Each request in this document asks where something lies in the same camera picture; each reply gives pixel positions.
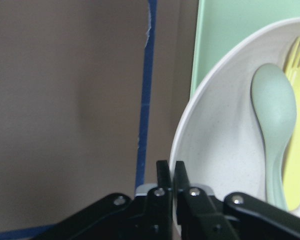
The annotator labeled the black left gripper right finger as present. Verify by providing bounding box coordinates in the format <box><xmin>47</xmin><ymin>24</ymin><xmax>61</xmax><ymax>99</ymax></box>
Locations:
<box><xmin>173</xmin><ymin>161</ymin><xmax>300</xmax><ymax>240</ymax></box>

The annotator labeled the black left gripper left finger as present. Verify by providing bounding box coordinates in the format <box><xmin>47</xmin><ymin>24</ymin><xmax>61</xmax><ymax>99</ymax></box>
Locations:
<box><xmin>34</xmin><ymin>160</ymin><xmax>173</xmax><ymax>240</ymax></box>

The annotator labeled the white round plate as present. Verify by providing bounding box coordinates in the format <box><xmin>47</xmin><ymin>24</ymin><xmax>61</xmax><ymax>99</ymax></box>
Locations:
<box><xmin>169</xmin><ymin>17</ymin><xmax>300</xmax><ymax>240</ymax></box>

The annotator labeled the yellow plastic fork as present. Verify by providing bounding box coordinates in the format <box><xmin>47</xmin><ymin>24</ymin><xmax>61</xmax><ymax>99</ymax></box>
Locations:
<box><xmin>283</xmin><ymin>36</ymin><xmax>300</xmax><ymax>211</ymax></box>

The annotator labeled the light green plastic spoon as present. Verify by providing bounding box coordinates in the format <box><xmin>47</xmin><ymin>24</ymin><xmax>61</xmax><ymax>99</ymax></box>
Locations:
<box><xmin>251</xmin><ymin>63</ymin><xmax>297</xmax><ymax>211</ymax></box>

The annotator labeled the light green rectangular tray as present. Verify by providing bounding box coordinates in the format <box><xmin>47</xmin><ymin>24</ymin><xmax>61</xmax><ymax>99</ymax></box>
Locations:
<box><xmin>190</xmin><ymin>0</ymin><xmax>300</xmax><ymax>95</ymax></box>

